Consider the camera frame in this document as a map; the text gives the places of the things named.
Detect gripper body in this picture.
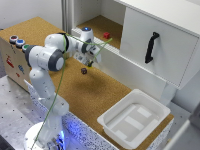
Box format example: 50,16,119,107
78,43,100,64

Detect purple block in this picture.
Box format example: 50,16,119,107
80,67,88,75

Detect pink block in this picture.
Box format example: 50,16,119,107
102,31,112,40

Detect white cabinet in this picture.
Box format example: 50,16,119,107
61,0,200,108

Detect green button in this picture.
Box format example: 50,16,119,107
21,43,31,53

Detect blue button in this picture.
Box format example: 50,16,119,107
15,38,26,48

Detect red button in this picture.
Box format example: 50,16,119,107
9,35,19,44

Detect white sliding door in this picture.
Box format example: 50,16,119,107
118,6,200,90

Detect white plastic box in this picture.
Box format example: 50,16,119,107
96,88,172,150

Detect green cable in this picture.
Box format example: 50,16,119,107
30,32,114,150

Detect black door handle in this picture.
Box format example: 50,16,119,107
144,31,161,65

